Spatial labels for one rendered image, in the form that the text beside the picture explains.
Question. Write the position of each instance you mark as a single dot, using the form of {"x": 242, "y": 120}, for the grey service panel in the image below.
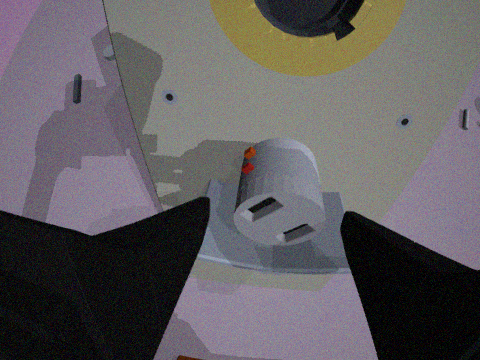
{"x": 366, "y": 85}

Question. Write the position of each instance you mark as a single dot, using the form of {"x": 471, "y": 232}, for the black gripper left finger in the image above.
{"x": 125, "y": 283}

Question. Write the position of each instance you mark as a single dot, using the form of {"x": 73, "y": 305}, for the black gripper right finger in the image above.
{"x": 420, "y": 305}

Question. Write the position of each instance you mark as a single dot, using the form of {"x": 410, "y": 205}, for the white cylinder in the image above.
{"x": 279, "y": 200}

